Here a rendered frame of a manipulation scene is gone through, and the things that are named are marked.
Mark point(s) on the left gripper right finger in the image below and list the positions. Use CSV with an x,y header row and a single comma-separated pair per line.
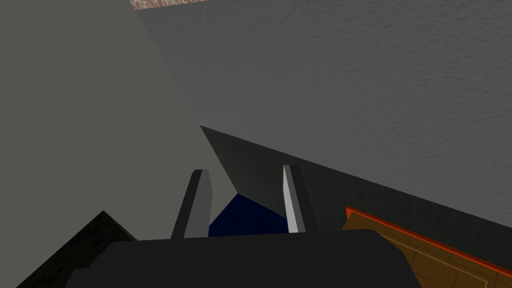
x,y
296,204

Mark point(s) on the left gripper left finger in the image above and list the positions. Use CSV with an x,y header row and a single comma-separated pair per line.
x,y
196,208

